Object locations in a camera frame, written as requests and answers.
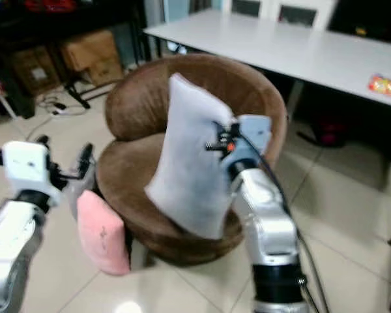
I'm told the black storage rack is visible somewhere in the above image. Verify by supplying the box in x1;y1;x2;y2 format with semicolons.
0;0;151;119

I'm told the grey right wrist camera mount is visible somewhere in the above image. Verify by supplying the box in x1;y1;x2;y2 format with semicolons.
228;115;273;177

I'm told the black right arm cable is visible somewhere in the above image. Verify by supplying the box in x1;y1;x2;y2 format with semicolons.
236;129;332;313

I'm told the large light cardboard box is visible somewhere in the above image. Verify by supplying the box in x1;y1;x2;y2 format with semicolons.
60;29;125;87

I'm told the brown round sofa chair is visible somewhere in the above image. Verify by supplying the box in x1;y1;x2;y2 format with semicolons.
96;53;288;265

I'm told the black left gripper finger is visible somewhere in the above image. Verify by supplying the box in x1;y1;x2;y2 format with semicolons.
77;143;96;181

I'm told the floor power strip with cables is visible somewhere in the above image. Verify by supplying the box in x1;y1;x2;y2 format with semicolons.
36;93;85;118

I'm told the grey white pillow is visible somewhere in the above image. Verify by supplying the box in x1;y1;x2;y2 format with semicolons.
145;72;252;240

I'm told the dark cardboard box with label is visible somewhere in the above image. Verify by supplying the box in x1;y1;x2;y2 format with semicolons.
9;49;61;98

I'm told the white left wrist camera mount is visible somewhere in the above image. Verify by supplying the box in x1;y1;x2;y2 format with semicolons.
1;140;61;207

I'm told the red yellow snack packet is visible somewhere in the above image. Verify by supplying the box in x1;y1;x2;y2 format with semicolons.
368;73;391;99

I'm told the red object under table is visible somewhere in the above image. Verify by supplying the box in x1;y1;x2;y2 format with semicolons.
311;116;351;149

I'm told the white long table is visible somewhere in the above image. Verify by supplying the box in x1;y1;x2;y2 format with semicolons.
143;9;391;110

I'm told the white chair with dark back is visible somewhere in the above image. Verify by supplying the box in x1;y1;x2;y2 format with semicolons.
266;0;340;31
222;0;265;18

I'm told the pink pillow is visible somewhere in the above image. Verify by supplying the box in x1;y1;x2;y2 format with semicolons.
76;190;132;276

